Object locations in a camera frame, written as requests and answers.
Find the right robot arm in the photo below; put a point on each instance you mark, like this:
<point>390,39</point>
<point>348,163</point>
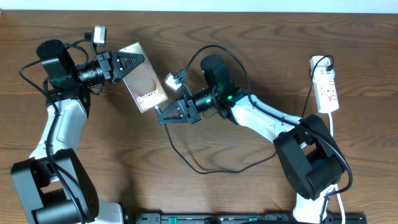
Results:
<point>312,162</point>

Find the Galaxy S25 Ultra smartphone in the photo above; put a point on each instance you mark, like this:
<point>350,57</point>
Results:
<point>143,83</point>

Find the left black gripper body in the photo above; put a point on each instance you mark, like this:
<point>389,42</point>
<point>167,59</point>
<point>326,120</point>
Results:
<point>95,71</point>

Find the white power strip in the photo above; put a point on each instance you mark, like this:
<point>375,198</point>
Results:
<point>323,79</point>

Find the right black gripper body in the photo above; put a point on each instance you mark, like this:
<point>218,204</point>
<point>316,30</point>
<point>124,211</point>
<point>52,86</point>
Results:
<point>203,100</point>

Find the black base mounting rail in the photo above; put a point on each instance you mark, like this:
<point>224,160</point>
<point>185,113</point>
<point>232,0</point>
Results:
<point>156,218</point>

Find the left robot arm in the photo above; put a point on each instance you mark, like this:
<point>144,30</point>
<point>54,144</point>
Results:
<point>52,184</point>

